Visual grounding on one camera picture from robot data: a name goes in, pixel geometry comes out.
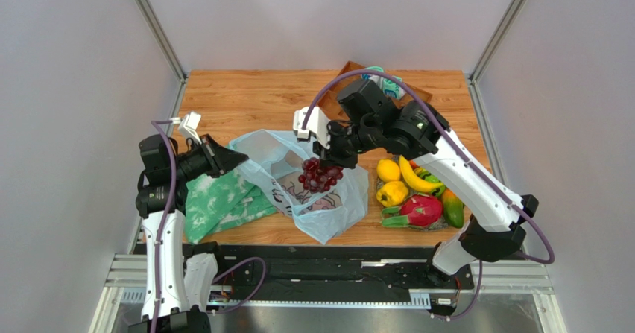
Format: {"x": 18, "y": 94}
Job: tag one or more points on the green fake watermelon ball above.
{"x": 425, "y": 175}

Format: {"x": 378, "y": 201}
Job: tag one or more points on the green white folded cloth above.
{"x": 218, "y": 204}

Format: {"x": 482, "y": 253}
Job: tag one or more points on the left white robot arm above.
{"x": 178, "y": 280}

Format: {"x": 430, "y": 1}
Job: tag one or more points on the yellow fake lemon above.
{"x": 388, "y": 171}

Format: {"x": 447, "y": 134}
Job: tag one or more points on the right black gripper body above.
{"x": 339, "y": 153}

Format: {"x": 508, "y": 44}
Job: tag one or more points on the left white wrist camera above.
{"x": 187, "y": 126}

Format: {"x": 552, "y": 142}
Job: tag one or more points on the speckled round plate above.
{"x": 440, "y": 224}

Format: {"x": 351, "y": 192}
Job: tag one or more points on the red green fake mango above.
{"x": 453, "y": 209}

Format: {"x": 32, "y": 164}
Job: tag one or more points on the teal white rolled sock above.
{"x": 372, "y": 73}
{"x": 392, "y": 89}

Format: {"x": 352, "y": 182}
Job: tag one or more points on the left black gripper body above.
{"x": 205, "y": 157}

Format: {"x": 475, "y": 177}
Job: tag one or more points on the aluminium frame rail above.
{"x": 507, "y": 296}

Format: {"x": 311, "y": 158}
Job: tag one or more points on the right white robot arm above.
{"x": 419, "y": 133}

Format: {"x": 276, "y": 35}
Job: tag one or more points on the single yellow fake banana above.
{"x": 413, "y": 181}

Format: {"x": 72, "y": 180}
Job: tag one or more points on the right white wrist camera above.
{"x": 312, "y": 125}

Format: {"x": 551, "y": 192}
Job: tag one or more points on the pink fake dragon fruit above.
{"x": 418, "y": 211}

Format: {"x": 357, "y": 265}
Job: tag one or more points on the dark red fake grapes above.
{"x": 316, "y": 178}

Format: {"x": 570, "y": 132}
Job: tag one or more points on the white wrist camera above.
{"x": 187, "y": 126}
{"x": 312, "y": 125}

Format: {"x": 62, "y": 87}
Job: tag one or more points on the translucent printed plastic bag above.
{"x": 274, "y": 165}

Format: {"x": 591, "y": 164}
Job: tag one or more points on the yellow fake bell pepper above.
{"x": 393, "y": 193}

